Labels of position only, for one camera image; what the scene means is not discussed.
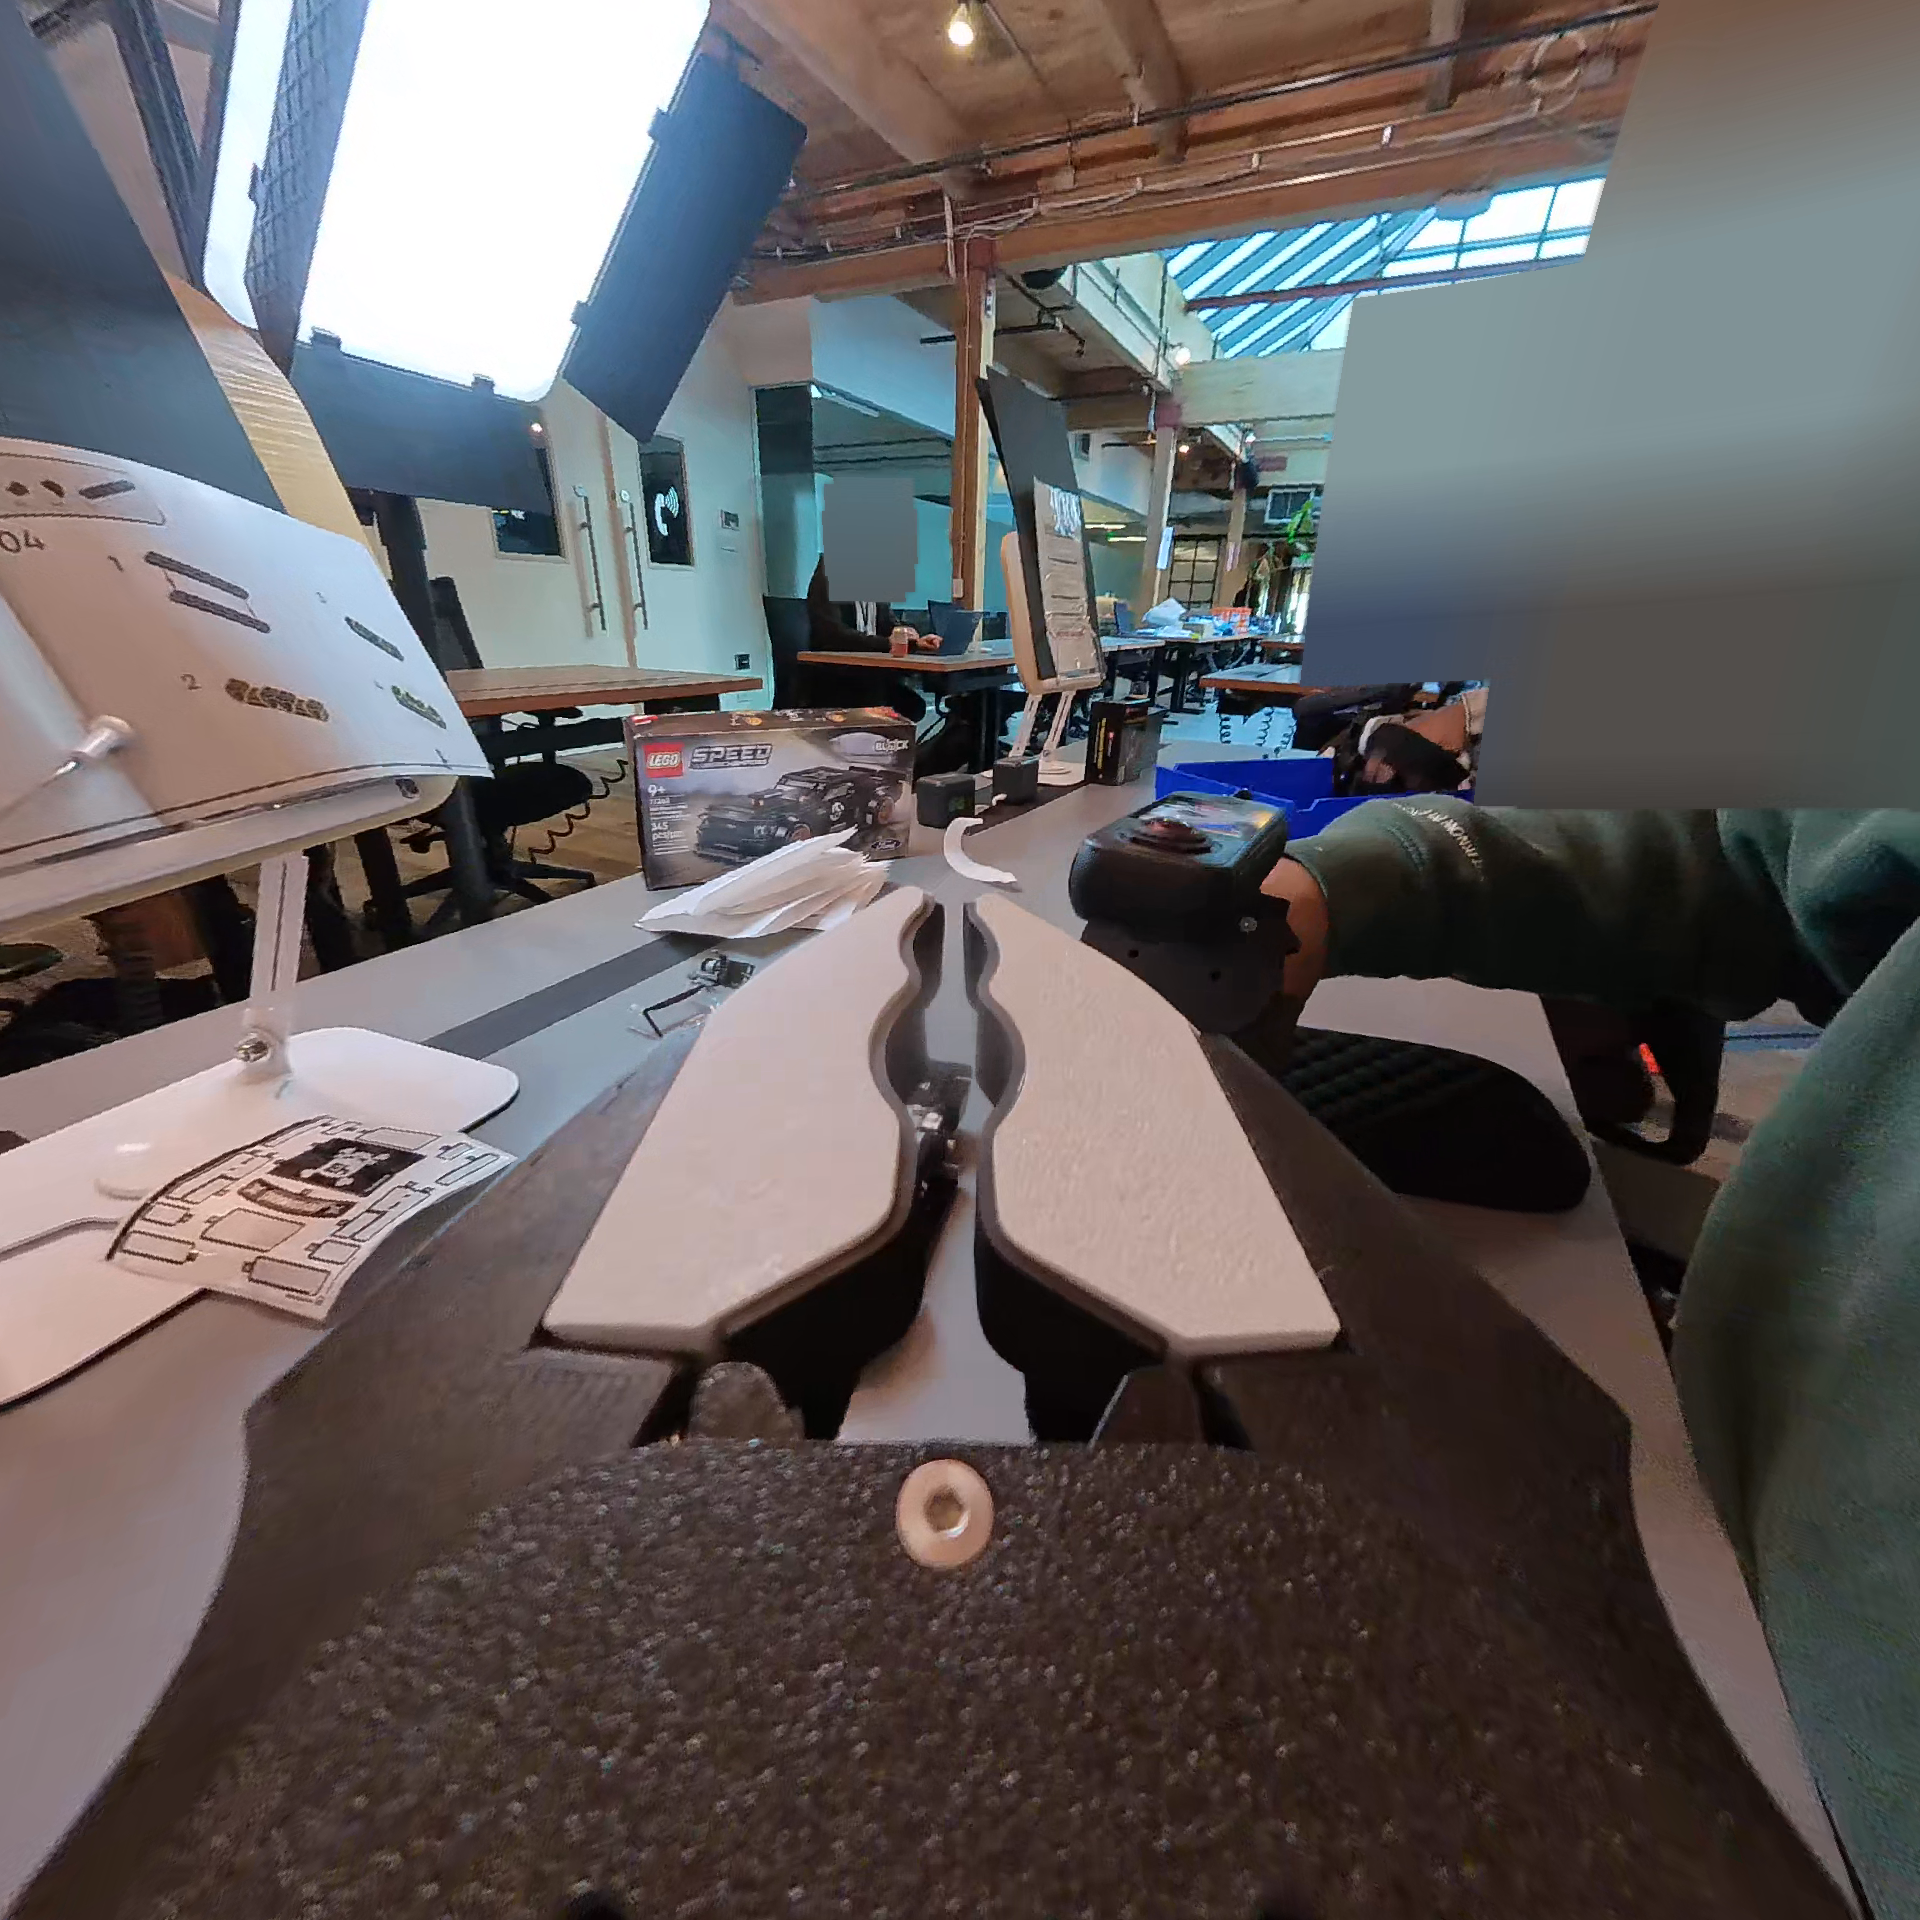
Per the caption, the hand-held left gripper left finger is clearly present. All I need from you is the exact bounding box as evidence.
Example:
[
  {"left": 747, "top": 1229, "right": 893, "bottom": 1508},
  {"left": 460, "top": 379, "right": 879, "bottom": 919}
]
[{"left": 546, "top": 895, "right": 938, "bottom": 1357}]

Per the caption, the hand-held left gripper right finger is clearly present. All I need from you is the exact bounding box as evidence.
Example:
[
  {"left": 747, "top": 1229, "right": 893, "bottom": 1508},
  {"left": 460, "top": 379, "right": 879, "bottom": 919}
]
[{"left": 968, "top": 895, "right": 1345, "bottom": 1367}]

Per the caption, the sticker sheet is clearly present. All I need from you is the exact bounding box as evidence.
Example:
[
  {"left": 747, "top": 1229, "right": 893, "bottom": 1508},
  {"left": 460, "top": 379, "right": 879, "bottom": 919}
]
[{"left": 113, "top": 1117, "right": 519, "bottom": 1321}]

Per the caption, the clear lego windshield piece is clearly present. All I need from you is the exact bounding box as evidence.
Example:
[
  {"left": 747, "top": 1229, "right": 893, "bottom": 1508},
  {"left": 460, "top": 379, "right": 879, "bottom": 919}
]
[{"left": 640, "top": 955, "right": 753, "bottom": 1037}]

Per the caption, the lego set box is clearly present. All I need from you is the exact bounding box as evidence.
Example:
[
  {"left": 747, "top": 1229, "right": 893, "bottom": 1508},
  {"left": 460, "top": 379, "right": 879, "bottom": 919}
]
[{"left": 632, "top": 709, "right": 922, "bottom": 889}]

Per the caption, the blue plastic bin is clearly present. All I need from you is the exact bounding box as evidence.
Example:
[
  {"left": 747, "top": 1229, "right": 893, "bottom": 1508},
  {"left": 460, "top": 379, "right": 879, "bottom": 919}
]
[{"left": 1156, "top": 751, "right": 1338, "bottom": 841}]

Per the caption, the white booklet stand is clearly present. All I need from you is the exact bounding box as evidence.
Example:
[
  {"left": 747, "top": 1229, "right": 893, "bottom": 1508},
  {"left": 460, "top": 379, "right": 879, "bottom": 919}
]
[
  {"left": 0, "top": 854, "right": 519, "bottom": 1413},
  {"left": 1000, "top": 479, "right": 1113, "bottom": 789}
]

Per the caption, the wooden top desk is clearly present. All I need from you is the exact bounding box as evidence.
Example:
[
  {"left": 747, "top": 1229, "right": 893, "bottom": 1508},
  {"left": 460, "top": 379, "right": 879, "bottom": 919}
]
[
  {"left": 447, "top": 667, "right": 768, "bottom": 916},
  {"left": 795, "top": 646, "right": 1021, "bottom": 781}
]

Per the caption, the black light flap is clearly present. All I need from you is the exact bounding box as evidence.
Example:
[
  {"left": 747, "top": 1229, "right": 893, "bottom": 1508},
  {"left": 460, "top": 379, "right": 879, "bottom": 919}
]
[
  {"left": 292, "top": 335, "right": 557, "bottom": 513},
  {"left": 240, "top": 0, "right": 369, "bottom": 361},
  {"left": 563, "top": 46, "right": 808, "bottom": 443}
]

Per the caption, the bright studio light panel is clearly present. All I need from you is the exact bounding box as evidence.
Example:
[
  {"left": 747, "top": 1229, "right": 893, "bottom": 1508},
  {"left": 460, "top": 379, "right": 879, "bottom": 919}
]
[{"left": 207, "top": 0, "right": 713, "bottom": 399}]

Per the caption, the black flat panel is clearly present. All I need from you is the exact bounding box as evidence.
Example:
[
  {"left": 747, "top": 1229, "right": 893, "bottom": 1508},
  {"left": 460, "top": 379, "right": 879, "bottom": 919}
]
[{"left": 0, "top": 0, "right": 289, "bottom": 513}]

